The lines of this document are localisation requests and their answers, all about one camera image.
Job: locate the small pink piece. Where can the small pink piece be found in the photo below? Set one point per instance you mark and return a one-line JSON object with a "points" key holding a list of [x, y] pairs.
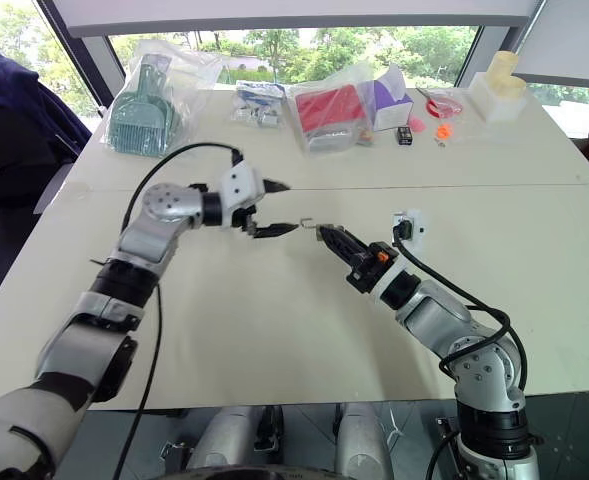
{"points": [[416, 123]]}

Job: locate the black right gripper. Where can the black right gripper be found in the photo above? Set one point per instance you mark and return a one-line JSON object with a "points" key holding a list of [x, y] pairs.
{"points": [[365, 267]]}

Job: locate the purple and white carton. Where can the purple and white carton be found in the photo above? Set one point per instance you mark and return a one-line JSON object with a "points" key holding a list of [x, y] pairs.
{"points": [[394, 112]]}

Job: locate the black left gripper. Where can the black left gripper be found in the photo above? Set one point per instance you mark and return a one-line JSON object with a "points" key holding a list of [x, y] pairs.
{"points": [[245, 218]]}

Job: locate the silver rounded robot leg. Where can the silver rounded robot leg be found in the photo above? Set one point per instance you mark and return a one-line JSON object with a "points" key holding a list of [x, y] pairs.
{"points": [[224, 440], [361, 440]]}

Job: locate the small metal clip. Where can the small metal clip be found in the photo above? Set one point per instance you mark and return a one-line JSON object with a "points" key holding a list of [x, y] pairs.
{"points": [[320, 230]]}

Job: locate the small orange piece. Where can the small orange piece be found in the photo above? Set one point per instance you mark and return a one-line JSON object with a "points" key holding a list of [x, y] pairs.
{"points": [[444, 132]]}

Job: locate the green scoops in plastic bag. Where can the green scoops in plastic bag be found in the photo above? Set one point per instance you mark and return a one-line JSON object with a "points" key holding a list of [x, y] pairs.
{"points": [[199, 75]]}

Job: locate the small colourful packet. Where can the small colourful packet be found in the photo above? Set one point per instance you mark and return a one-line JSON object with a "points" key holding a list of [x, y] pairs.
{"points": [[365, 136]]}

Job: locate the black bracket between legs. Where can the black bracket between legs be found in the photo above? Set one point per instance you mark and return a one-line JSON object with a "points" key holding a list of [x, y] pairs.
{"points": [[269, 430]]}

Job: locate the dark rounded rim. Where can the dark rounded rim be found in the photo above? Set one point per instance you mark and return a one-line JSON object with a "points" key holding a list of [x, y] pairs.
{"points": [[254, 473]]}

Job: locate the red item in plastic bag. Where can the red item in plastic bag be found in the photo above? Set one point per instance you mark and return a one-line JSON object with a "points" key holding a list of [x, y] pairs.
{"points": [[324, 75]]}

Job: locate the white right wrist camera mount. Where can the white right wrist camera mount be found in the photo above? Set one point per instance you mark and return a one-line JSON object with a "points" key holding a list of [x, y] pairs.
{"points": [[391, 274]]}

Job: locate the clear bag of small hardware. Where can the clear bag of small hardware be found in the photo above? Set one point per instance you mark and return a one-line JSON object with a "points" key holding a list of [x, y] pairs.
{"points": [[256, 107]]}

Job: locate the white roller blind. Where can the white roller blind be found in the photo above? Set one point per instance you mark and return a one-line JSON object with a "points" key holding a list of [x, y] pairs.
{"points": [[274, 15], [569, 40]]}

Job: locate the red flat pack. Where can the red flat pack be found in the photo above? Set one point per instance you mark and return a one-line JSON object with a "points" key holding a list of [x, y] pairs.
{"points": [[329, 107]]}

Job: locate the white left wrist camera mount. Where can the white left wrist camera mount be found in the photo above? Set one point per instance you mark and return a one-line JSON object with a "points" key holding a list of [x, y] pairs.
{"points": [[239, 187]]}

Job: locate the cream plastic cylinder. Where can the cream plastic cylinder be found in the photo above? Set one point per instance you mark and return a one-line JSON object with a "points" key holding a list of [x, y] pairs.
{"points": [[514, 86], [504, 64]]}

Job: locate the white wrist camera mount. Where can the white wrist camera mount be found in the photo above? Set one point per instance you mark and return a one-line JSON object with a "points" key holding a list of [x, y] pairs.
{"points": [[239, 187], [391, 274]]}

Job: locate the red scissors in bag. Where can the red scissors in bag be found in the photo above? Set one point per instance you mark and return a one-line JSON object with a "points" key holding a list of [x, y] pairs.
{"points": [[444, 106]]}

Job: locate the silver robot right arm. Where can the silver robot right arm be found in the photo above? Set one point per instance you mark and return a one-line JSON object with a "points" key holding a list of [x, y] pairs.
{"points": [[434, 310]]}

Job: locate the dark blue cloth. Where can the dark blue cloth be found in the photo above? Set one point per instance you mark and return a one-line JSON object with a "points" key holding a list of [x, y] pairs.
{"points": [[9, 110]]}

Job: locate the small black box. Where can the small black box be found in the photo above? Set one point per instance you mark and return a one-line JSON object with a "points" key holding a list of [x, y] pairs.
{"points": [[405, 135]]}

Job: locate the green plastic dustpan set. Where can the green plastic dustpan set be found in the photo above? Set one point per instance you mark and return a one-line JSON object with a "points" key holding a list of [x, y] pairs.
{"points": [[144, 115]]}

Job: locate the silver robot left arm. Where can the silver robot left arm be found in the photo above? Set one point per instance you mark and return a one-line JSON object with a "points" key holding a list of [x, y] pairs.
{"points": [[144, 240]]}

